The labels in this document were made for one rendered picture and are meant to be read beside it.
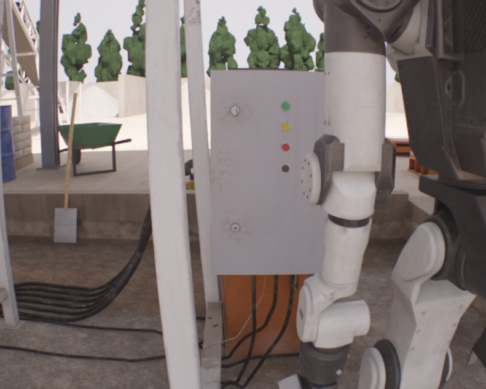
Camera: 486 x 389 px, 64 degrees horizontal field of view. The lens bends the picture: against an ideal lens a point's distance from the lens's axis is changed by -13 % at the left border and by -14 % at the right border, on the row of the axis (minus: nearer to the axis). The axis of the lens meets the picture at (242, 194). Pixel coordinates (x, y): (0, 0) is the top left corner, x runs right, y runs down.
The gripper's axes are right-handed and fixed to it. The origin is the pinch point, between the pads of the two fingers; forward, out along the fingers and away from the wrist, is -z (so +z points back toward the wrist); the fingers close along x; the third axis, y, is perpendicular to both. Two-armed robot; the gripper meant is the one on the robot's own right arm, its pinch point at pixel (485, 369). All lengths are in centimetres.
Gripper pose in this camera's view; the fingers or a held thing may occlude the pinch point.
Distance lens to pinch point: 113.5
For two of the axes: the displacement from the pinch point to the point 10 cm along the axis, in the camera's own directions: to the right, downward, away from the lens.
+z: 0.2, -9.1, -4.0
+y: -9.9, 0.2, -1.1
